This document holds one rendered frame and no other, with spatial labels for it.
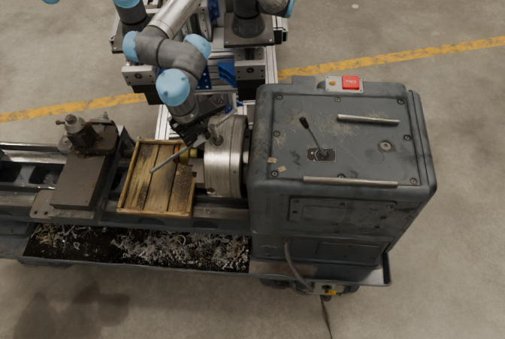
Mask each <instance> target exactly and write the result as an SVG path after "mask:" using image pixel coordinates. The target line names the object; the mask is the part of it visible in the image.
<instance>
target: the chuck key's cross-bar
mask: <svg viewBox="0 0 505 339"><path fill-rule="evenodd" d="M236 112H237V108H235V109H234V110H232V111H231V112H230V113H229V114H227V115H226V116H225V117H223V118H222V119H221V120H220V121H219V122H218V123H217V124H216V125H215V126H216V127H217V128H218V127H219V126H220V125H221V124H223V123H224V122H225V121H226V120H227V119H228V118H229V117H231V116H232V115H233V114H234V113H236ZM194 143H195V142H194ZM194 143H193V144H194ZM193 144H191V145H190V146H189V147H184V148H183V149H181V150H179V151H178V152H176V153H175V154H174V155H172V156H170V157H169V158H167V159H166V160H165V161H163V162H161V163H160V164H158V165H157V166H155V167H154V168H152V169H150V170H149V172H150V173H151V174H152V173H153V172H155V171H157V170H158V169H160V168H161V167H162V166H164V165H166V164H167V163H169V162H170V161H171V160H173V159H175V158H176V157H178V156H179V155H180V154H182V153H184V152H185V151H187V150H188V149H189V148H191V147H193Z"/></svg>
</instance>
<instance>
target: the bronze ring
mask: <svg viewBox="0 0 505 339"><path fill-rule="evenodd" d="M184 147H186V145H185V143H181V144H175V145H174V148H173V155H174V154H175V153H176V152H178V151H179V150H181V149H183V148H184ZM200 156H201V149H192V148H191V149H190V148H189V149H188V150H187V151H185V152H184V153H182V154H180V155H179V156H178V157H176V158H175V159H173V160H174V162H176V163H181V164H182V165H188V162H189V158H200Z"/></svg>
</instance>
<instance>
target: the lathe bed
mask: <svg viewBox="0 0 505 339"><path fill-rule="evenodd" d="M39 144H40V143H25V142H9V141H0V149H2V150H3V151H4V152H5V154H4V155H3V157H2V159H1V162H2V163H3V164H2V166H1V168H0V196H2V197H0V219H1V220H13V221H24V222H37V221H35V220H33V219H32V218H31V217H30V215H29V214H30V211H31V209H32V206H33V201H34V199H35V196H36V193H39V192H40V191H41V190H54V189H55V187H56V184H57V182H58V179H59V177H60V174H61V173H62V170H63V167H64V165H65V162H66V160H67V158H68V155H62V154H61V153H60V152H59V151H58V150H57V146H58V144H40V145H39ZM134 150H135V149H133V148H132V147H127V149H126V150H124V154H125V156H124V157H125V158H124V159H123V158H120V159H121V160H119V164H120V165H118V167H117V170H116V173H115V178H114V179H113V183H112V186H111V189H110V192H109V195H108V197H107V204H106V205H107V206H106V207H105V209H104V211H103V214H102V216H101V221H100V223H99V225H92V226H103V227H114V228H126V229H148V230H159V231H171V232H193V233H205V234H216V235H238V236H250V237H252V234H251V231H250V223H251V221H250V214H249V202H248V195H247V188H246V189H245V193H244V196H243V198H224V197H211V196H207V194H205V193H207V189H206V188H197V189H199V190H200V191H201V193H198V190H196V193H195V200H194V204H193V209H192V216H191V219H178V218H167V217H166V218H161V217H149V216H127V215H119V214H118V213H117V212H116V209H117V205H118V203H119V199H120V196H121V194H122V190H123V187H124V184H125V183H123V182H125V180H126V178H127V174H128V172H129V171H128V169H129V166H130V163H131V162H130V160H131V159H132V156H133V153H134ZM25 153H26V154H27V155H26V154H25ZM14 154H16V155H14ZM42 154H43V155H42ZM45 154H46V155H45ZM54 154H55V155H54ZM21 156H22V157H21ZM20 157H21V158H20ZM48 158H49V159H48ZM128 158H129V160H128ZM121 166H122V167H121ZM17 172H18V173H19V174H18V177H17ZM124 173H125V174H124ZM20 175H22V176H21V177H20ZM50 175H51V177H49V176H50ZM123 175H124V176H123ZM45 177H46V178H45ZM44 178H45V179H46V180H45V182H44ZM47 178H48V179H47ZM120 178H121V179H120ZM123 178H124V179H123ZM42 181H43V182H42ZM50 181H53V182H52V184H53V185H51V184H49V183H50ZM117 181H119V183H118V184H116V182H117ZM121 183H122V184H121ZM54 184H55V185H54ZM14 185H15V186H14ZM113 186H115V189H113ZM203 189H204V190H203ZM15 192H16V195H15ZM23 193H24V194H23ZM202 193H204V194H202ZM32 196H33V198H32ZM3 198H4V199H3ZM29 199H31V200H29ZM111 199H113V200H111ZM109 200H110V202H109ZM9 201H10V203H8V202H9ZM117 202H118V203H117ZM208 203H209V204H208ZM207 204H208V205H209V206H208V205H207ZM206 206H208V207H206ZM205 208H206V210H205ZM203 212H204V213H203ZM47 223H57V222H47ZM58 224H69V223H58ZM69 225H80V224H69Z"/></svg>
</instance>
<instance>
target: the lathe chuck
mask: <svg viewBox="0 0 505 339"><path fill-rule="evenodd" d="M226 115H227V114H214V115H213V116H219V118H217V119H214V118H210V120H209V123H208V125H207V126H209V125H210V124H211V123H214V124H215V125H216V124H217V123H218V122H219V121H220V120H221V119H222V118H223V117H225V116H226ZM236 116H237V114H233V115H232V116H231V117H229V118H228V119H227V120H226V121H225V122H224V123H223V124H221V125H220V126H219V127H218V128H217V131H218V133H219V134H218V136H221V137H222V139H223V141H222V143H221V144H214V142H213V139H214V136H212V134H211V138H210V139H209V140H208V141H205V143H204V184H205V188H209V187H212V188H213V189H214V191H215V192H214V193H212V192H207V194H208V195H209V196H211V197H224V198H233V197H232V196H231V188H230V151H231V135H232V129H233V125H234V119H235V117H236Z"/></svg>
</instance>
